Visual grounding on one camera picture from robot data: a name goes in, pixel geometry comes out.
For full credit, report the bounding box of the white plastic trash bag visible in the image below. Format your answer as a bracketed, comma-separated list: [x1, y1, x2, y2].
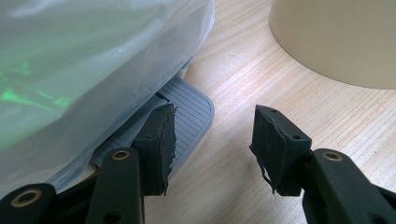
[0, 0, 216, 198]

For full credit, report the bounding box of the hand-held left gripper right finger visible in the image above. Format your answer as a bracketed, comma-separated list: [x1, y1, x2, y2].
[248, 105, 313, 197]

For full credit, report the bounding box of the beige strainer container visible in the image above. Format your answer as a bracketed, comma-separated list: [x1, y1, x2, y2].
[268, 0, 396, 91]

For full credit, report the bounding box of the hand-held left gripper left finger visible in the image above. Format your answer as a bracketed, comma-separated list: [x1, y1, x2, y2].
[132, 103, 178, 197]

